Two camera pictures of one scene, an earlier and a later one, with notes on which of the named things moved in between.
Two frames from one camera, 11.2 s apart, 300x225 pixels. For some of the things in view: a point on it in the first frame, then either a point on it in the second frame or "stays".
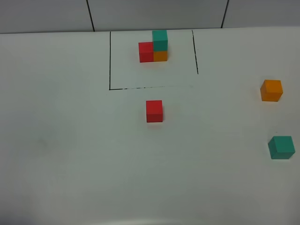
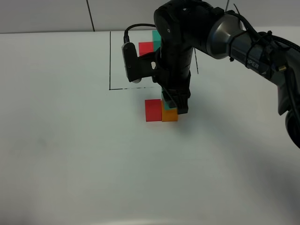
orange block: (271, 90) → (168, 115)
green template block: (160, 40) stays
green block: (281, 147) → (167, 107)
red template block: (146, 51) stays
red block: (154, 111) stays
